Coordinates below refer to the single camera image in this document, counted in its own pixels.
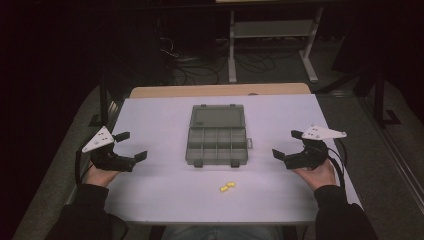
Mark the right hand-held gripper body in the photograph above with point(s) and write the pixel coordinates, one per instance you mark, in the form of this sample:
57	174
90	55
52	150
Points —
311	156

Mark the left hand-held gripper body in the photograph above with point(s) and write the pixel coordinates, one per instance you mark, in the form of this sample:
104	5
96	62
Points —
100	140

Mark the small yellow block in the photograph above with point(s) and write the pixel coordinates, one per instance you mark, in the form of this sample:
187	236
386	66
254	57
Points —
224	188
231	184

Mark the gray plastic organizer box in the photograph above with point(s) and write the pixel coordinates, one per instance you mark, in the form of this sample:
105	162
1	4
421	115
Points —
216	136

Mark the person's right hand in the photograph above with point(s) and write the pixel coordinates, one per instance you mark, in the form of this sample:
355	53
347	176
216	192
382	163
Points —
320	176

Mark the person's left hand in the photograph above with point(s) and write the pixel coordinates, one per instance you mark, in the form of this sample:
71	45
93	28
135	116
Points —
100	176

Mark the black metal stand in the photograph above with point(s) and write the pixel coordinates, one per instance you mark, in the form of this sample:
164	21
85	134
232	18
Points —
380	100
104	100

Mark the white metal stand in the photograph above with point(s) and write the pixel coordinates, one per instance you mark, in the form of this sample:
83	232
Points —
273	30

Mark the metal floor rail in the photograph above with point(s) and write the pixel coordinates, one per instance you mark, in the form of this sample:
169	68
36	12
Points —
396	156

